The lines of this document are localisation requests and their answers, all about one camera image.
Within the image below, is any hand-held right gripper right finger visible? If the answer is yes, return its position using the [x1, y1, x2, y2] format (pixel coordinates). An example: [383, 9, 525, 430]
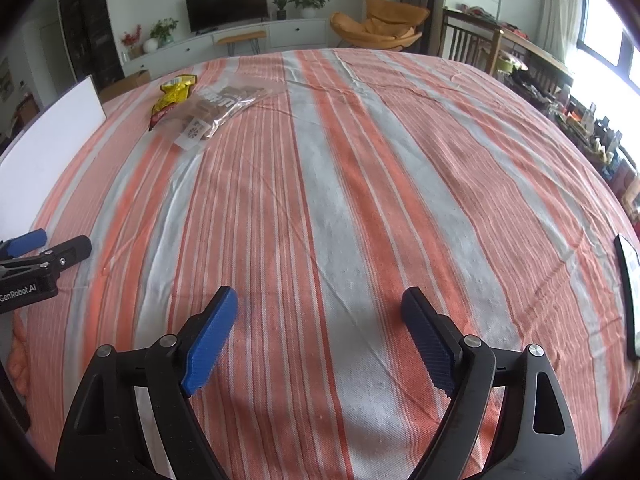
[400, 287, 583, 480]

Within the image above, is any cardboard box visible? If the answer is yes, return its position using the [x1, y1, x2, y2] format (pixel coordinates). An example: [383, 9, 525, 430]
[97, 70, 151, 103]

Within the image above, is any black television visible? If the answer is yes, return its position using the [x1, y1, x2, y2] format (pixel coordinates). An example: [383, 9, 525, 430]
[185, 0, 267, 36]

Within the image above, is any white tv cabinet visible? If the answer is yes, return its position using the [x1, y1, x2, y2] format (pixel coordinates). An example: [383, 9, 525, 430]
[122, 17, 331, 78]

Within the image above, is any dark tall cabinet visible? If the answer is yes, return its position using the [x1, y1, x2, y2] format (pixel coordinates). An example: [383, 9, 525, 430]
[57, 0, 126, 93]

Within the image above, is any window with dark frame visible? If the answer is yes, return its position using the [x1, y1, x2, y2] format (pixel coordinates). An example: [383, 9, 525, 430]
[575, 0, 640, 91]

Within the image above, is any pile of cluttered small goods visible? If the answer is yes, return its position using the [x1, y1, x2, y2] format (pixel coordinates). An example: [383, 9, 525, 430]
[550, 85, 640, 216]

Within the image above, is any orange grey striped tablecloth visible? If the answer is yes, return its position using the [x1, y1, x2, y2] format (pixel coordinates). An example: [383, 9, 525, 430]
[0, 47, 640, 480]

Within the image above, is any wooden stool with metal legs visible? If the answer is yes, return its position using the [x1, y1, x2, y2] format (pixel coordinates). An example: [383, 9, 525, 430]
[216, 30, 267, 57]

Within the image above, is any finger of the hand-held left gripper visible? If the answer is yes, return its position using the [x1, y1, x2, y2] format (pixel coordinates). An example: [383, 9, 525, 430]
[0, 229, 48, 261]
[27, 235, 93, 282]

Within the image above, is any orange lounge chair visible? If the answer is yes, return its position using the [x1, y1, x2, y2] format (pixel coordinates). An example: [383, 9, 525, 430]
[330, 0, 430, 52]

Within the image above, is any white sheer curtain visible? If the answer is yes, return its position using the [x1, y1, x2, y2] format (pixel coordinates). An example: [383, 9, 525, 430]
[537, 0, 586, 61]

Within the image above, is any red flower arrangement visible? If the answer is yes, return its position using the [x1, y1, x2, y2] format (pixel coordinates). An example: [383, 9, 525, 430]
[121, 25, 143, 61]

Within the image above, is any black smartphone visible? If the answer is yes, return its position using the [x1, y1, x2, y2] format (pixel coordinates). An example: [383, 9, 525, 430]
[614, 234, 640, 360]

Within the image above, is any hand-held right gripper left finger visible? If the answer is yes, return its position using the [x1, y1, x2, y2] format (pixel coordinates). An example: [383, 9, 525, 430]
[54, 286, 239, 480]

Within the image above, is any white board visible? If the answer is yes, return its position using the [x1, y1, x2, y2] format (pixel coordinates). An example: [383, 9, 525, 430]
[0, 75, 107, 238]

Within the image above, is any leafy plant in vase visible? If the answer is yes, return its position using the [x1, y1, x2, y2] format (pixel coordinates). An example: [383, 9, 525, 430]
[149, 17, 179, 51]

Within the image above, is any clear bag of brown snacks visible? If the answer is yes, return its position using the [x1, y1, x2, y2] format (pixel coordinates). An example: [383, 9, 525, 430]
[172, 85, 275, 151]

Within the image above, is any small yellow snack bag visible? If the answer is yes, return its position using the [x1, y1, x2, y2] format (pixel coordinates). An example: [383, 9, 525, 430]
[149, 75, 198, 132]

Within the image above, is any large potted green plant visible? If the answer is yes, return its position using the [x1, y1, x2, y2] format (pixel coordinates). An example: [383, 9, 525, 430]
[287, 0, 333, 19]

